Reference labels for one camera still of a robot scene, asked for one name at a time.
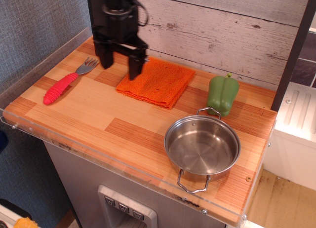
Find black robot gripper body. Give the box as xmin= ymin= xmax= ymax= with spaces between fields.
xmin=102 ymin=5 xmax=148 ymax=58

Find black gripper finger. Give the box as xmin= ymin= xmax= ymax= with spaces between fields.
xmin=128 ymin=55 xmax=146 ymax=80
xmin=95 ymin=42 xmax=114 ymax=69

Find orange cloth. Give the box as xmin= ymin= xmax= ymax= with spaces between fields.
xmin=116 ymin=57 xmax=195 ymax=109

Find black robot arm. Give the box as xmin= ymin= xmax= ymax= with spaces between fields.
xmin=88 ymin=0 xmax=149 ymax=80

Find green toy bell pepper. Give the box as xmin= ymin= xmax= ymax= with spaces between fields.
xmin=206 ymin=73 xmax=239 ymax=117

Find stainless steel pot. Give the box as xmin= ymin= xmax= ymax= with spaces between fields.
xmin=164 ymin=107 xmax=241 ymax=194

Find grey toy kitchen cabinet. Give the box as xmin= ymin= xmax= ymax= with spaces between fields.
xmin=45 ymin=143 xmax=226 ymax=228

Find silver dispenser panel with buttons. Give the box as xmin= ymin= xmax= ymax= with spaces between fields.
xmin=98 ymin=185 xmax=158 ymax=228

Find yellow object at bottom left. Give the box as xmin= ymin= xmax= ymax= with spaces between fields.
xmin=13 ymin=217 xmax=39 ymax=228

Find red handled toy fork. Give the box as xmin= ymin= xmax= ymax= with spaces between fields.
xmin=43 ymin=57 xmax=99 ymax=105

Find dark grey left post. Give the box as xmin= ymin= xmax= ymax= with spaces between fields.
xmin=87 ymin=0 xmax=107 ymax=46

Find dark grey post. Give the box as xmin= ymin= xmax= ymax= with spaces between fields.
xmin=271 ymin=0 xmax=316 ymax=112
xmin=87 ymin=0 xmax=107 ymax=46

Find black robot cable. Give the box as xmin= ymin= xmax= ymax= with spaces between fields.
xmin=133 ymin=0 xmax=150 ymax=26

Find dark grey right post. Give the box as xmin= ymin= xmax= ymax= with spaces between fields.
xmin=271 ymin=0 xmax=316 ymax=112

